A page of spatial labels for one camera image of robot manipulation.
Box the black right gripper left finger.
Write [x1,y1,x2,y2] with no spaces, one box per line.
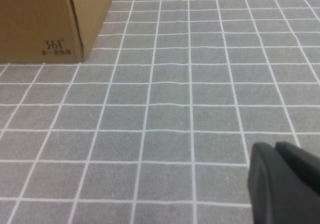
[247,142,320,224]

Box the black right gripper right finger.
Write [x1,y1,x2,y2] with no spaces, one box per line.
[274,141,320,195]

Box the brown cardboard shoe box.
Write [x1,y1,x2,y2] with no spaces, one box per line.
[0,0,114,63]

